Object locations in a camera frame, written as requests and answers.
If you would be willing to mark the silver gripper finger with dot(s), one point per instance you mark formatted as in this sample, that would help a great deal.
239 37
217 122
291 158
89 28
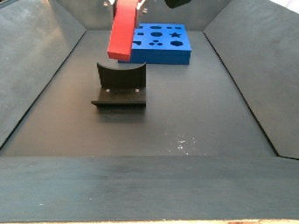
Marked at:
141 7
108 3

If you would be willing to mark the red rectangular block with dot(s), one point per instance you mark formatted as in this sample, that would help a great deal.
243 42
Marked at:
122 29

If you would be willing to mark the blue foam shape board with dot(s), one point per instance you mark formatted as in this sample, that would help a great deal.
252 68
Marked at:
160 44

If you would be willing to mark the black curved fixture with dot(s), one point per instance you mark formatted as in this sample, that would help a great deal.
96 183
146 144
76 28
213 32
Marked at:
121 86

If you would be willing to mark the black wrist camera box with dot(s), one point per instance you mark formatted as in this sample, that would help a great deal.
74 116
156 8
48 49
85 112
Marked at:
176 3

